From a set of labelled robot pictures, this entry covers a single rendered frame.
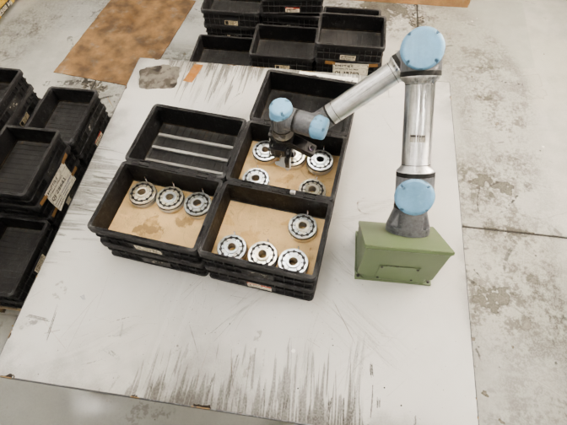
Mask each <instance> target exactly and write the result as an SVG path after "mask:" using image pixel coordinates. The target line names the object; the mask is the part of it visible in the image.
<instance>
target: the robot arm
mask: <svg viewBox="0 0 567 425"><path fill-rule="evenodd" d="M445 49H446V43H445V40H444V37H443V35H442V34H441V33H440V32H439V31H438V30H437V29H435V28H433V27H430V26H420V27H418V28H415V29H413V30H411V31H410V32H409V33H408V34H407V35H406V36H405V37H404V38H403V40H402V44H401V47H400V50H399V51H398V52H396V53H395V54H394V55H392V56H391V57H390V61H389V62H388V63H386V64H385V65H383V66H382V67H380V68H379V69H377V70H376V71H374V72H373V73H372V74H370V75H369V76H367V77H366V78H364V79H363V80H361V81H360V82H358V83H357V84H355V85H354V86H353V87H351V88H350V89H348V90H347V91H345V92H344V93H342V94H340V95H339V96H338V97H337V98H335V99H334V100H332V101H331V102H329V103H328V104H326V105H324V106H323V107H321V108H320V109H319V110H317V111H316V112H313V113H310V112H307V111H304V110H299V109H296V108H293V106H292V104H291V102H290V101H289V100H287V99H285V98H278V99H275V100H274V101H273V102H272V103H271V104H270V106H269V117H270V121H271V127H270V130H269V133H268V137H269V138H270V143H269V147H268V152H269V156H272V157H276V158H280V157H281V158H280V160H279V161H276V162H275V164H276V165H278V166H280V167H283V168H285V169H286V170H290V169H291V163H290V162H291V157H294V151H295V150H296V151H298V152H300V153H302V154H304V155H306V156H308V157H310V158H311V157H312V156H313V155H315V152H316V145H315V144H313V143H310V142H309V141H307V140H305V139H304V138H302V137H299V136H297V135H295V134H294V132H295V133H298V134H301V135H304V136H307V137H311V138H313V139H318V140H323V139H324V138H325V136H326V134H327V131H328V129H329V128H331V127H332V126H334V125H335V124H337V123H338V122H340V121H341V120H342V119H344V118H346V117H347V116H349V115H351V114H352V113H354V112H355V111H356V110H358V109H359V108H361V107H363V106H364V105H366V104H368V103H369V102H371V101H372V100H373V99H375V98H376V97H378V96H380V95H381V94H383V93H385V92H386V91H387V90H388V89H390V88H392V87H393V86H395V85H397V84H398V83H400V82H404V84H405V93H404V112H403V130H402V164H401V166H400V167H399V168H397V170H396V188H395V193H394V205H393V209H392V211H391V214H390V216H389V218H388V219H387V221H386V231H388V232H389V233H392V234H395V235H399V236H402V237H408V238H424V237H427V236H429V231H430V226H429V217H428V211H429V210H430V209H431V207H432V206H433V204H434V202H435V170H434V169H433V168H432V167H431V165H430V162H431V149H432V135H433V121H434V107H435V84H436V82H437V81H438V80H439V79H440V78H441V76H442V64H443V56H444V53H445ZM270 144H271V145H270ZM270 152H271V154H270Z"/></svg>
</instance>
